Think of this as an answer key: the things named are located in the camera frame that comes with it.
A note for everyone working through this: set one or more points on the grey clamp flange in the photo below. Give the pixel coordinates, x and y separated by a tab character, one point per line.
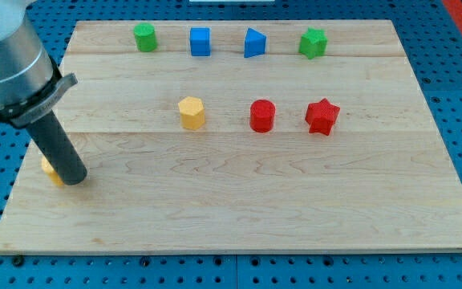
29	88

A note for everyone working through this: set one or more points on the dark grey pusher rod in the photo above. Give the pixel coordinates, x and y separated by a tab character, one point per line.
50	137

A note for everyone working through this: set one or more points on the green cylinder block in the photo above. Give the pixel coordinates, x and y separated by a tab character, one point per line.
145	37

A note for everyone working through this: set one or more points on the yellow hexagon block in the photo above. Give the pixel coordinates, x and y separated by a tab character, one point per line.
192	113

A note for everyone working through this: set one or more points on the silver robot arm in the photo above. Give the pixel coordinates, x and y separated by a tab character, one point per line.
18	37

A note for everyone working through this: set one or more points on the green star block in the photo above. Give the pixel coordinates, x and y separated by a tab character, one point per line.
313	43

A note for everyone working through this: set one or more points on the red star block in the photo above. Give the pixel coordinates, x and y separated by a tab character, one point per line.
321	116

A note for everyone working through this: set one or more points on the red cylinder block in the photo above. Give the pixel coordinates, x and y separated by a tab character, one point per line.
262	113

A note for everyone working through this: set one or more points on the wooden board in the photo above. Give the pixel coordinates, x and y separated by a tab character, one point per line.
381	182

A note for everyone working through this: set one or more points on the blue cube block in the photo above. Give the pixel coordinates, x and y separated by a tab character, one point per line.
199	40

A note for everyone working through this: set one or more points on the yellow heart block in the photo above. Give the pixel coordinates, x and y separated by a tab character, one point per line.
48	169

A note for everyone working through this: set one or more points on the blue triangle block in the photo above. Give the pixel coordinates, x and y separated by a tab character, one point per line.
254	43

